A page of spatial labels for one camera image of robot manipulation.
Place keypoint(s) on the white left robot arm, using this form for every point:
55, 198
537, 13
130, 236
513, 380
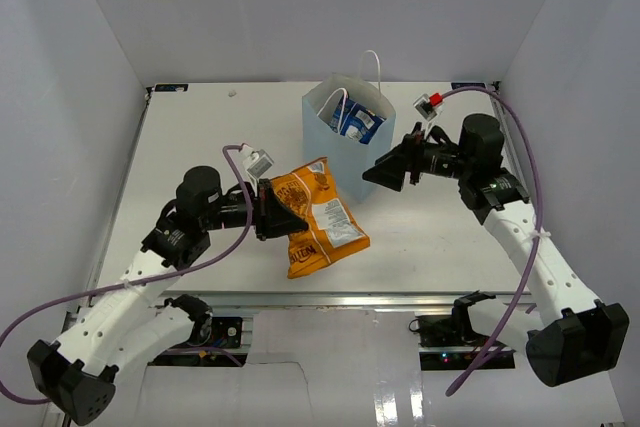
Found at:
78, 371

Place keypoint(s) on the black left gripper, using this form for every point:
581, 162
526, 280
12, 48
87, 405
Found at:
271, 217

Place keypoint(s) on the black corner label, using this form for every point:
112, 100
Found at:
460, 85
171, 87

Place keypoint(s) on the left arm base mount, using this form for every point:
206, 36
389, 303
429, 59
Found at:
220, 348

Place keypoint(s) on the aluminium table edge rail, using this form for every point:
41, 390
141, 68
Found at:
325, 300

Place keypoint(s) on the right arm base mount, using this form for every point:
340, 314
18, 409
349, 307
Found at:
441, 348

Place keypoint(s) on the light blue paper bag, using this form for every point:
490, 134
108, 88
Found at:
347, 159

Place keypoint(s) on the dark blue snack bag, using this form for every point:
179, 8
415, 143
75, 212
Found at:
355, 121

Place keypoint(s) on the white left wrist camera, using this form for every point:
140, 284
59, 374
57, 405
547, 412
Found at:
256, 162

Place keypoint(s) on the orange chip bag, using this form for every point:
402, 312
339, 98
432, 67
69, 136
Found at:
333, 234

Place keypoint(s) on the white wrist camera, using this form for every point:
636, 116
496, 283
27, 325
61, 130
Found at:
256, 162
429, 107

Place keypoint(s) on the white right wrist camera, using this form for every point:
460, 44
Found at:
429, 107

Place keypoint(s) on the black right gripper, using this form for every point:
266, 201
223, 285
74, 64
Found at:
391, 168

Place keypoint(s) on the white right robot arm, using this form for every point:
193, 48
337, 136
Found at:
573, 334

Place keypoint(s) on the black right corner label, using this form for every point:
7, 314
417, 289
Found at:
460, 85

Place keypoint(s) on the black left corner label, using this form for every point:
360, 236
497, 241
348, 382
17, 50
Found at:
171, 87

